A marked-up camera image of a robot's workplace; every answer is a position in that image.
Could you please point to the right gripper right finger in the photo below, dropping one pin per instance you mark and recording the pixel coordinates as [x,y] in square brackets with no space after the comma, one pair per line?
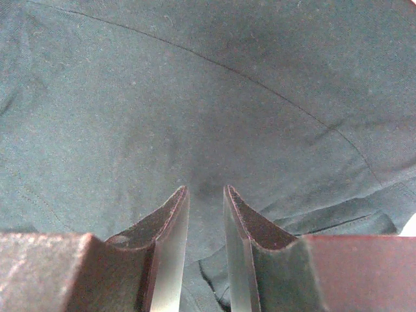
[268,268]

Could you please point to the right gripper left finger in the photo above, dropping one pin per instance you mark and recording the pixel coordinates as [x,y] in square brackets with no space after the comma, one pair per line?
[162,236]

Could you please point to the black t shirt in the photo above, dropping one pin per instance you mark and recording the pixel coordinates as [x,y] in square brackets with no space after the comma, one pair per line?
[307,108]

